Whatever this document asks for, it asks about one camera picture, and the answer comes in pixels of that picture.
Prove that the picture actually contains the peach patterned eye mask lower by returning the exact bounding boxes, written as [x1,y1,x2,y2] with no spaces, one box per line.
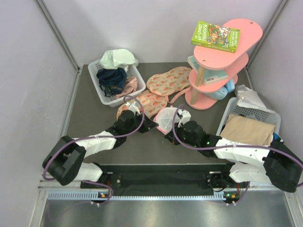
[116,89,169,121]

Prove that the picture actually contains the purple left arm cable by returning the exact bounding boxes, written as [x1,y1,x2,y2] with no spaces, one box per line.
[42,96,145,204]

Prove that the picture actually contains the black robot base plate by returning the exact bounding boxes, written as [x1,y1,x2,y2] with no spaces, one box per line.
[98,163,246,196]

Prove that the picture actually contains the light blue headphones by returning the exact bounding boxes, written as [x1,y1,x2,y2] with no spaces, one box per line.
[204,79,235,100]

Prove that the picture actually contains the green treehouse book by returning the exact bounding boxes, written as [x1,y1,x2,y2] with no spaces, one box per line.
[191,21,241,53]

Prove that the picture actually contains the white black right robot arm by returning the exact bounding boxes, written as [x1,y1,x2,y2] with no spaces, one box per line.
[165,121,303,193]

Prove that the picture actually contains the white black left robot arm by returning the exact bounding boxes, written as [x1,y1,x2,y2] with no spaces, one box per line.
[42,110,158,188]

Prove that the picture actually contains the navy lace garment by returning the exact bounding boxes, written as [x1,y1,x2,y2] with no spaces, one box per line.
[96,68,127,97]

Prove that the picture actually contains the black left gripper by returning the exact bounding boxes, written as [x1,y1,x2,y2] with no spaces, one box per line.
[125,111,158,135]

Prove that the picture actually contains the pink three-tier wooden shelf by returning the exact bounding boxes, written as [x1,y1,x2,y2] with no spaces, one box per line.
[185,18,263,110]

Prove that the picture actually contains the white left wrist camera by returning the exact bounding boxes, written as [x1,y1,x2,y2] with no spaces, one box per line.
[125,101,143,116]

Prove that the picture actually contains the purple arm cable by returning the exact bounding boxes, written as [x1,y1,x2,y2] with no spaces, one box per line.
[42,96,145,204]
[172,104,303,206]

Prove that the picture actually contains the peach patterned eye mask upper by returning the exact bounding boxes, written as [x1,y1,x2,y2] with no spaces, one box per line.
[146,67,191,96]

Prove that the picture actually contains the grey slotted cable duct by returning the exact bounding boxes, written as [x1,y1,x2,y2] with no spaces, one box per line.
[47,191,237,201]

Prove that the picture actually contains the peach patterned eye mask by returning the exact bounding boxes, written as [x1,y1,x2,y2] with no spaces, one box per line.
[146,67,191,96]
[116,89,169,121]

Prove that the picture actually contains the white mesh pink-trim laundry bag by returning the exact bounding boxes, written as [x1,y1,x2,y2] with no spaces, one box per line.
[154,106,177,135]

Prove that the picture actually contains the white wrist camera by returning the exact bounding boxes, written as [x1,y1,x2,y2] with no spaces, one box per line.
[177,109,191,128]
[125,101,143,116]

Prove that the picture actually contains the pink lace garment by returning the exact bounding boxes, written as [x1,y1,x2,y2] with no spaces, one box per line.
[116,77,138,98]

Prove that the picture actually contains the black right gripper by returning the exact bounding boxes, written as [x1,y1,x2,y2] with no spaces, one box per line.
[165,122,199,148]

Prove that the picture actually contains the black blue garment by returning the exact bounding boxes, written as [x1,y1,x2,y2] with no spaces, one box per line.
[272,132,284,143]

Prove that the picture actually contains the light blue book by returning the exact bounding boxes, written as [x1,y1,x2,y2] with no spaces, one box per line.
[187,55,228,86]

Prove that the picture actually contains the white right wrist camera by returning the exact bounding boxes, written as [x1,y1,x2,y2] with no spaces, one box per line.
[177,109,191,128]

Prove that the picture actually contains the beige folded garment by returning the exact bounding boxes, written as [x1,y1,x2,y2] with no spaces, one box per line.
[220,114,275,146]

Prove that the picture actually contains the white plastic basket right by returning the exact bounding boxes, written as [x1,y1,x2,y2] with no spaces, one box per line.
[216,97,281,136]

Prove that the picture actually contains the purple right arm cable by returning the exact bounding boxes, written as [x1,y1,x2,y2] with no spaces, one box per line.
[172,104,303,206]

